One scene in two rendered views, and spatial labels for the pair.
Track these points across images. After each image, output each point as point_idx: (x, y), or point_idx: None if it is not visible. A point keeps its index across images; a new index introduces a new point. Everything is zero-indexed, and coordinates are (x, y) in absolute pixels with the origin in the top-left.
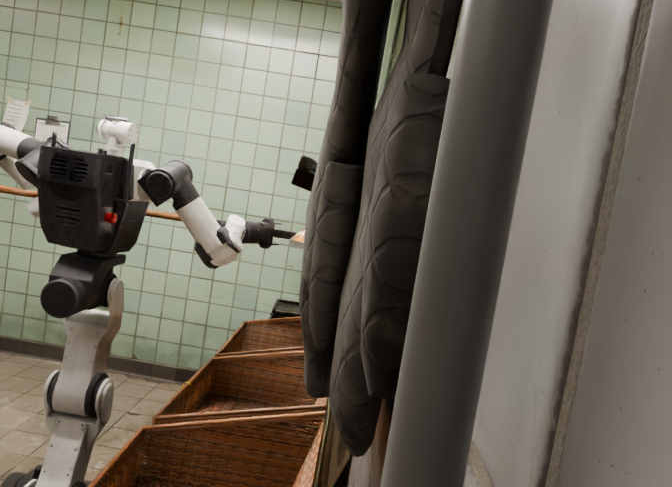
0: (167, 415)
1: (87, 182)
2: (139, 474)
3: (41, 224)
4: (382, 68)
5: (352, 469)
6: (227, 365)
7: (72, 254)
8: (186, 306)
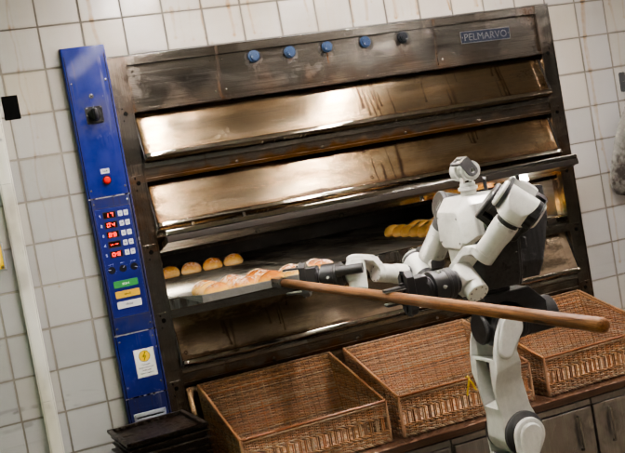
0: (522, 357)
1: None
2: (541, 400)
3: (542, 258)
4: (436, 111)
5: (591, 237)
6: (392, 397)
7: (519, 286)
8: None
